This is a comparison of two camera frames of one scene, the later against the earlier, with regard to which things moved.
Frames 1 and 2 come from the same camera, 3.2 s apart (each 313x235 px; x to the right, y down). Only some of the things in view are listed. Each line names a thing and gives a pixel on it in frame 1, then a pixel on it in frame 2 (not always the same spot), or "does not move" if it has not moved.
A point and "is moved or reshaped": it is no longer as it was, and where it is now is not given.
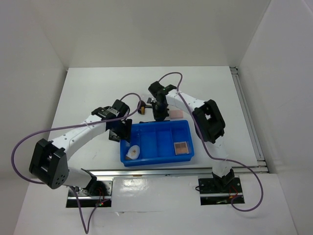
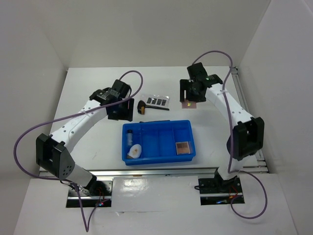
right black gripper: [158, 116] -> [184, 85]
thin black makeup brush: [153, 121] does not move
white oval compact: [133, 152] does not move
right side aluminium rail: [261, 166] does not move
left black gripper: [125, 134] -> [127, 114]
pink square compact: [176, 113] is moved or reshaped
